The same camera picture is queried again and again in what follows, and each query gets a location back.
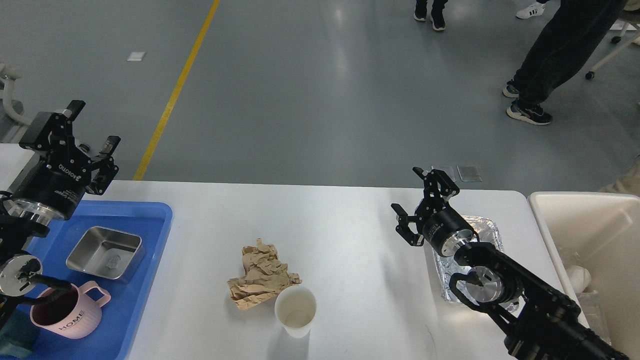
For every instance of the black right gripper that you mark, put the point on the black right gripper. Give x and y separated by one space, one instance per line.
446 230

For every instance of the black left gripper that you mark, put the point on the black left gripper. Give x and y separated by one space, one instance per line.
55 193

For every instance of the square steel tray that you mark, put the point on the square steel tray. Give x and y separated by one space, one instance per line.
107 253

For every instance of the pink ribbed mug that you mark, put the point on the pink ribbed mug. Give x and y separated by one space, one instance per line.
73 315

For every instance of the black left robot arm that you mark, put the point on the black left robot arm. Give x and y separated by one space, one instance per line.
21 277

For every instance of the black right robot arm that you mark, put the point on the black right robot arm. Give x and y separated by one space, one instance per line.
539 321

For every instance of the aluminium foil tray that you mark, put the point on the aluminium foil tray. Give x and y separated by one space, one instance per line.
445 267

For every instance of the white side table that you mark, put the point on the white side table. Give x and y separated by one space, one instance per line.
15 164

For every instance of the grey chair base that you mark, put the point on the grey chair base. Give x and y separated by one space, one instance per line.
9 75

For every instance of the white paper cup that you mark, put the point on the white paper cup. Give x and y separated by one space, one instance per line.
295 309

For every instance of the beige plastic bin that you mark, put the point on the beige plastic bin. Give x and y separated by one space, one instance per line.
601 233

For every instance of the blue plastic tray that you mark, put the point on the blue plastic tray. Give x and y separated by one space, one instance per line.
114 336

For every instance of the crumpled brown paper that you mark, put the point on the crumpled brown paper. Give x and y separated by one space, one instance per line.
265 276

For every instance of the clear plastic bottle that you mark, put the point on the clear plastic bottle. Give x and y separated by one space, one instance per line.
591 305

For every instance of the person in beige trousers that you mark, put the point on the person in beige trousers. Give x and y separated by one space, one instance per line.
627 183

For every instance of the bystander in dark trousers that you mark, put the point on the bystander in dark trousers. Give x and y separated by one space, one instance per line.
561 50

